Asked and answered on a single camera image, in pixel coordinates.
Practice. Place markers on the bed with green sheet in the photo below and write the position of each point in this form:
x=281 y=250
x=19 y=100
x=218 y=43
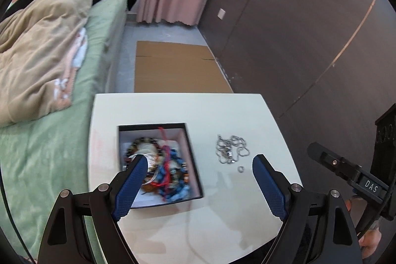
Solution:
x=37 y=158

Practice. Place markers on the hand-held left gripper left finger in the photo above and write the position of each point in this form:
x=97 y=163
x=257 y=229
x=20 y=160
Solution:
x=130 y=186

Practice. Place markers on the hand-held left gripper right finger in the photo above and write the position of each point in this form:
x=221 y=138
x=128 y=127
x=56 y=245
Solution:
x=269 y=186

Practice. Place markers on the person's right hand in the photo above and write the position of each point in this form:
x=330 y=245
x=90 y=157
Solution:
x=369 y=247

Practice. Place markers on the pink and white cloth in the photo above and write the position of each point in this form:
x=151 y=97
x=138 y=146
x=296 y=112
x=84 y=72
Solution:
x=66 y=78

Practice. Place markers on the beige blanket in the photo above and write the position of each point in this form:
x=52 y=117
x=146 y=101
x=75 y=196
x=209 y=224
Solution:
x=37 y=44

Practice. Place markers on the flat cardboard sheet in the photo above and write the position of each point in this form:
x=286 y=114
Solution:
x=173 y=69

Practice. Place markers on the black jewelry box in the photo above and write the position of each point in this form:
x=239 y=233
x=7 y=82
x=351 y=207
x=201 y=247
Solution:
x=185 y=135

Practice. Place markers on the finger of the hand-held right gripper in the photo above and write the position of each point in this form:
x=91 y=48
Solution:
x=328 y=157

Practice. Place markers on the white wall socket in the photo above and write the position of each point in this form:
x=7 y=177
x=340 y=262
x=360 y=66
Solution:
x=221 y=13

